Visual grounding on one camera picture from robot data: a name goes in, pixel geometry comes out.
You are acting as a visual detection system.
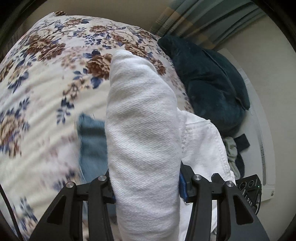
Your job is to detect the white pants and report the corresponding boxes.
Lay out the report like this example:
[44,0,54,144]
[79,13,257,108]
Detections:
[105,50,234,240]

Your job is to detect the black cable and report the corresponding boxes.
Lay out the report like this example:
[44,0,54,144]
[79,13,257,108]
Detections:
[0,184,24,241]

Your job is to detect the plaid curtain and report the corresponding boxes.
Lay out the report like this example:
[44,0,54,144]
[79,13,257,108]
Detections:
[149,0,265,49]

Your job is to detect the black electronic device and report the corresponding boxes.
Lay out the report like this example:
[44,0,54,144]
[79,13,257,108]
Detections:
[236,174,262,215]

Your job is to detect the black garment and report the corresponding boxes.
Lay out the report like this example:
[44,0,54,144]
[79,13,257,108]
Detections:
[234,134,250,179]

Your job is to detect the blue denim jeans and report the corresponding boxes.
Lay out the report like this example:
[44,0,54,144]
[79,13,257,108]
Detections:
[77,113,108,183]

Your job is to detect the dark teal blanket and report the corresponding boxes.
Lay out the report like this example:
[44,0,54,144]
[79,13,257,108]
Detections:
[158,35,250,136]

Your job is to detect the pale green garment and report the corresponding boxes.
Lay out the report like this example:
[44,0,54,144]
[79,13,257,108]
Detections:
[223,137,241,180]

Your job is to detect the floral bed blanket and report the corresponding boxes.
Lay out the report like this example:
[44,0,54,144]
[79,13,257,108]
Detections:
[1,12,193,240]

